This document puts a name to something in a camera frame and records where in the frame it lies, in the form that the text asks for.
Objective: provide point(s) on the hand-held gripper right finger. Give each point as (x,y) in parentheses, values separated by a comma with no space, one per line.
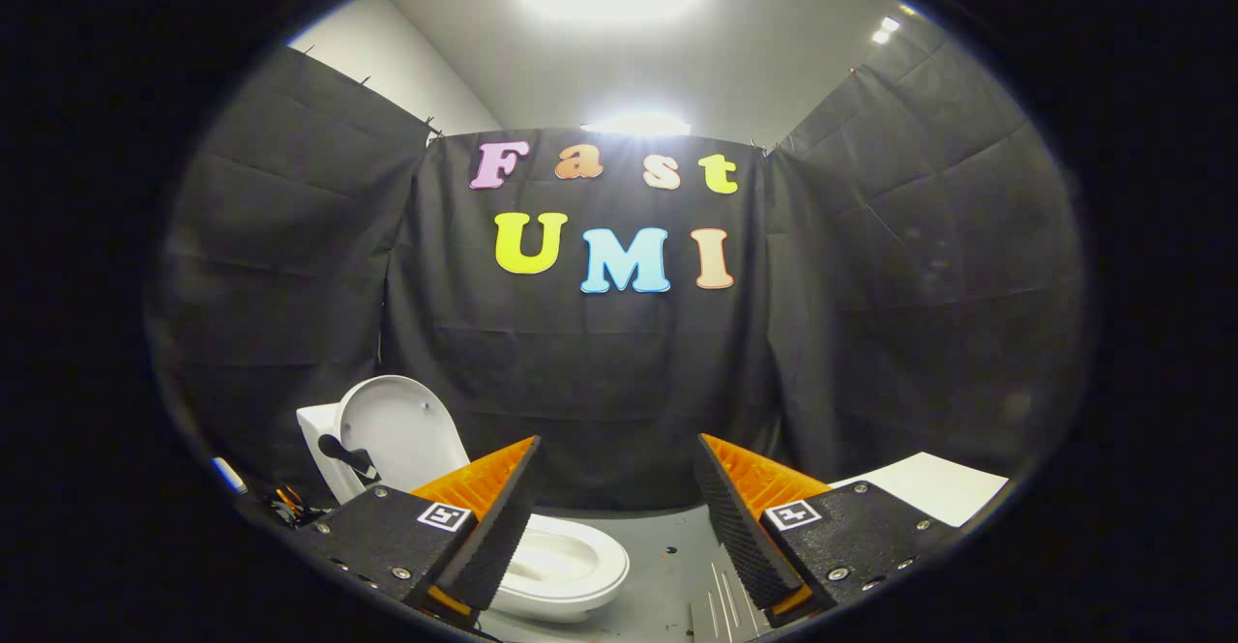
(740,537)

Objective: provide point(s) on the black backdrop cloth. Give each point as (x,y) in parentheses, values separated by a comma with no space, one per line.
(600,382)

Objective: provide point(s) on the orange and black tool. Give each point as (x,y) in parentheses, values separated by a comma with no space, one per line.
(288,506)

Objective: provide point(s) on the white ceramic toilet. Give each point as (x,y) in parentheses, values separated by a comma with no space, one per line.
(580,566)

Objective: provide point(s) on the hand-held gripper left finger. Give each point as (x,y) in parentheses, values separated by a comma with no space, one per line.
(498,546)

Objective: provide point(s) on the grey drawer cabinet white top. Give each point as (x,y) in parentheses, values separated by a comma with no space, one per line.
(928,488)

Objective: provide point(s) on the white toilet lid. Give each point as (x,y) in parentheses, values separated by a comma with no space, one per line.
(406,425)

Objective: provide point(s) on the ceiling light behind cloth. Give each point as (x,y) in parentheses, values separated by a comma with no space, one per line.
(636,126)

